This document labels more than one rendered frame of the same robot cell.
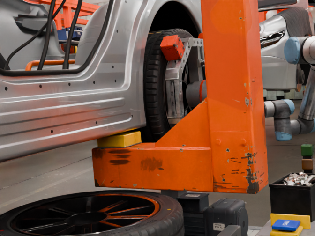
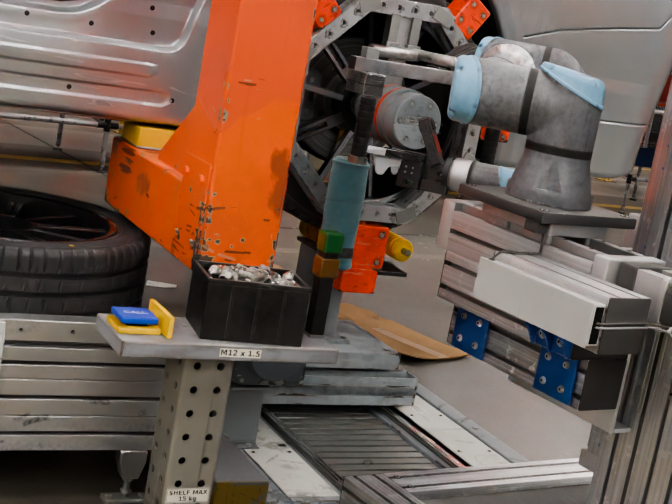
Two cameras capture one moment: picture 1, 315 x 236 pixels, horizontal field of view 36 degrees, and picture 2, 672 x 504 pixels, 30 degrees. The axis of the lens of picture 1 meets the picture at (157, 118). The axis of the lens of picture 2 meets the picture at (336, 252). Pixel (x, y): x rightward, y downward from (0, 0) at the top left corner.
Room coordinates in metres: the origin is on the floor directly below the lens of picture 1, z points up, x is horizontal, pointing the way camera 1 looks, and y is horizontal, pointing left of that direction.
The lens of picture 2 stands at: (-0.22, -1.87, 1.09)
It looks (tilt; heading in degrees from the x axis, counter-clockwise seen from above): 11 degrees down; 34
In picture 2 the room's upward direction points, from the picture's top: 10 degrees clockwise
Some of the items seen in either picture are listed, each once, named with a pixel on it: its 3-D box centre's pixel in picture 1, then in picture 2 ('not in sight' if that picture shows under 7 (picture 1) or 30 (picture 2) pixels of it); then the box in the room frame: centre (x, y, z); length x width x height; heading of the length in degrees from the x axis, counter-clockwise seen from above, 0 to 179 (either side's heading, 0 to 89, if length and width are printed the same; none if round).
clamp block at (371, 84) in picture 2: not in sight; (365, 82); (2.11, -0.30, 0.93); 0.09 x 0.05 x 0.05; 62
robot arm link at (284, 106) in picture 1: (281, 108); (493, 183); (2.27, -0.58, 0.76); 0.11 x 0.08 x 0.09; 106
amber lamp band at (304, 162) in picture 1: (308, 163); (326, 266); (1.74, -0.54, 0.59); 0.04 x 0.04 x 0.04; 62
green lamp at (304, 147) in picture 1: (307, 150); (330, 241); (1.74, -0.54, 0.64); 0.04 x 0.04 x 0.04; 62
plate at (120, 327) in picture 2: (286, 230); (133, 324); (1.42, -0.36, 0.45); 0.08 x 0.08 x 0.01; 62
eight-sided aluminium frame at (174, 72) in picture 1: (197, 94); (382, 110); (2.36, -0.20, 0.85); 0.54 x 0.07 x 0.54; 152
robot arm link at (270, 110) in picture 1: (265, 109); (460, 175); (2.25, -0.51, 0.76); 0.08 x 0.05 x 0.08; 16
